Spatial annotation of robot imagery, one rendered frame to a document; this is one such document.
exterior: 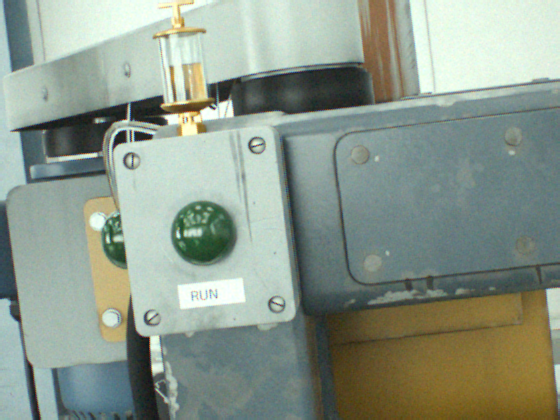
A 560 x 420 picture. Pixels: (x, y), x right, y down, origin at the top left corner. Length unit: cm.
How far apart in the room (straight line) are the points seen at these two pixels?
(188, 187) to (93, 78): 37
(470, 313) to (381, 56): 33
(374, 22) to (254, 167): 56
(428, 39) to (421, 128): 521
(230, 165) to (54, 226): 49
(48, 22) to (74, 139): 497
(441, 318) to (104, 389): 35
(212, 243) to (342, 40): 22
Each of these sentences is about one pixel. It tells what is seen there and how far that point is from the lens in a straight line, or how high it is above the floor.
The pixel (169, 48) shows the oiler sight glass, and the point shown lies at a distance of 58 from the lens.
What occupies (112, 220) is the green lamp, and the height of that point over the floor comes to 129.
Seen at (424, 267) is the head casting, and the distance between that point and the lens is 55.
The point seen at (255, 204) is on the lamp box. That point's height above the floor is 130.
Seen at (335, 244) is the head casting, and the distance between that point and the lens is 55.
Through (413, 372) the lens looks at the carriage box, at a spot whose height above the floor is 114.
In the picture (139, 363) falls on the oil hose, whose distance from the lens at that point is 59.
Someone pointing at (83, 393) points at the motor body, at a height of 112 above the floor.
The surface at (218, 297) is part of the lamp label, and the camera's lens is 51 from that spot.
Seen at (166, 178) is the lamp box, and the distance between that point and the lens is 51.
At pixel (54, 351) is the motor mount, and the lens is 99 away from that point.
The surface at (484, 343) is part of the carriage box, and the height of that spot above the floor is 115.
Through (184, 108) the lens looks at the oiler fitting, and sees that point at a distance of 58.
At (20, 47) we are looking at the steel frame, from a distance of 595.
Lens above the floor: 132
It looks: 3 degrees down
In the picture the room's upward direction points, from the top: 7 degrees counter-clockwise
